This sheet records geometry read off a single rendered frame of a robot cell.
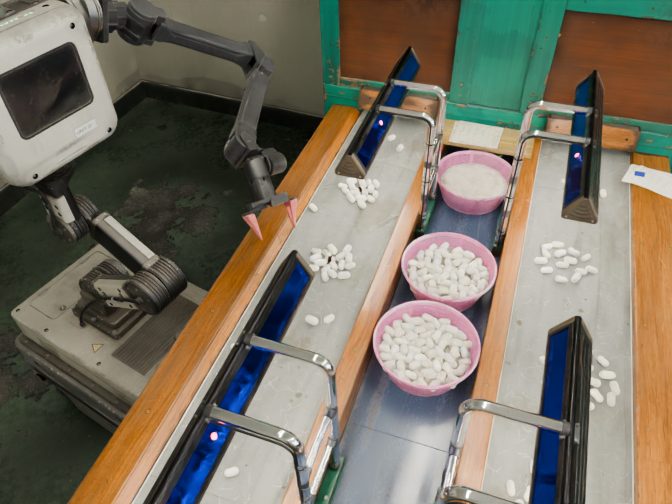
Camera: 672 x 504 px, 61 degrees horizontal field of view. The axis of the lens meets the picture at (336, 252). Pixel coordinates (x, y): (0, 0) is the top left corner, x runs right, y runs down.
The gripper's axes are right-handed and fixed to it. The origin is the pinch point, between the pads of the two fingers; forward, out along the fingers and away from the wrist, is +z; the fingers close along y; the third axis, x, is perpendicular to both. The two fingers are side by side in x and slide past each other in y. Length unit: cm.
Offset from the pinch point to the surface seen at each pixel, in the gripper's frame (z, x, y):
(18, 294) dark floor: -2, -146, 89
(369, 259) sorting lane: 17.5, -5.5, -24.6
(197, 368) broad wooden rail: 24.5, 6.3, 31.9
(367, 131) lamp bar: -17.2, 9.7, -29.4
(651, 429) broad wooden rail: 65, 56, -51
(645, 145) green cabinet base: 16, 0, -132
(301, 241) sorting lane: 6.9, -18.4, -10.5
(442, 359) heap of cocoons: 43, 23, -24
